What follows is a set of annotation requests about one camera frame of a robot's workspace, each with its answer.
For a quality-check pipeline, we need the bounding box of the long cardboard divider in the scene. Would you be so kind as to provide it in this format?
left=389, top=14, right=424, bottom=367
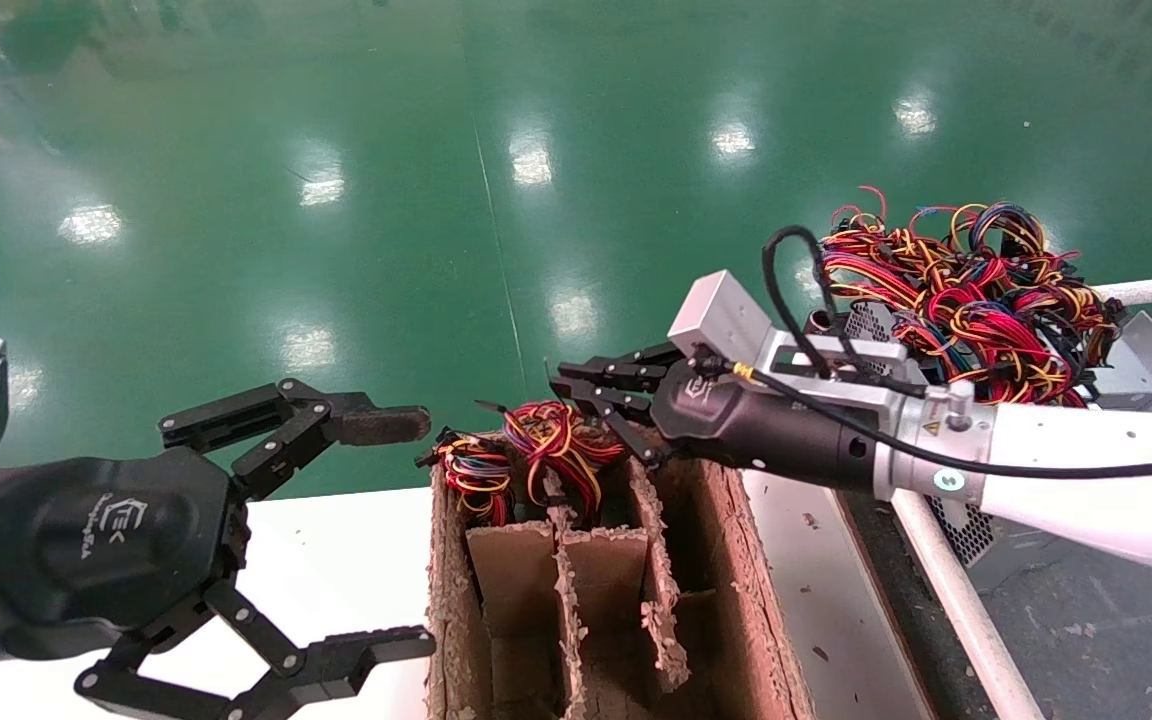
left=541, top=470, right=592, bottom=720
left=626, top=455, right=693, bottom=697

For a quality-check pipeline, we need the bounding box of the cross cardboard divider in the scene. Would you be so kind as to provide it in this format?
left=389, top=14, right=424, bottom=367
left=464, top=520, right=651, bottom=661

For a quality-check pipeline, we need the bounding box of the plain grey power supply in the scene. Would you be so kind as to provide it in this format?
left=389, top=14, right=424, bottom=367
left=1086, top=335, right=1152, bottom=406

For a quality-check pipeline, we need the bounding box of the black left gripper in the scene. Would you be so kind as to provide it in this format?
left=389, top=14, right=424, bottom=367
left=0, top=378, right=438, bottom=720

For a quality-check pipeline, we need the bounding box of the white rail pipe rusty end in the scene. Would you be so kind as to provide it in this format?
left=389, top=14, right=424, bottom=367
left=804, top=310, right=1045, bottom=720

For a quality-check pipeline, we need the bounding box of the tangled coloured wire pile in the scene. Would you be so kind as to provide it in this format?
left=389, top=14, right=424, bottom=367
left=811, top=185, right=1127, bottom=408

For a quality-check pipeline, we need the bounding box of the grey power supply mesh grill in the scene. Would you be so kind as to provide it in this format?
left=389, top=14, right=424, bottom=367
left=836, top=300, right=912, bottom=366
left=926, top=495, right=1069, bottom=597

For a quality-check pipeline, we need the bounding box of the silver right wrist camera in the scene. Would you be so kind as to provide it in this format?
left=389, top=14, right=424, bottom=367
left=668, top=270, right=905, bottom=401

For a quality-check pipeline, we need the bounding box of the wire bundle compartment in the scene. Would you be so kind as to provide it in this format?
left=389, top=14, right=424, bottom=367
left=414, top=428, right=516, bottom=528
left=476, top=398, right=629, bottom=523

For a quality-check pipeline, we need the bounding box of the brown cardboard box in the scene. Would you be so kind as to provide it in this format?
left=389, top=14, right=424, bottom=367
left=424, top=432, right=817, bottom=720

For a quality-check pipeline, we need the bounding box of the black camera cable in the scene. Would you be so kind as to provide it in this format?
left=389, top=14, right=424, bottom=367
left=696, top=225, right=1152, bottom=481

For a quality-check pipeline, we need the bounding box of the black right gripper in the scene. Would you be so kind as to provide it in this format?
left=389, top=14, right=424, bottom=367
left=548, top=343, right=883, bottom=493

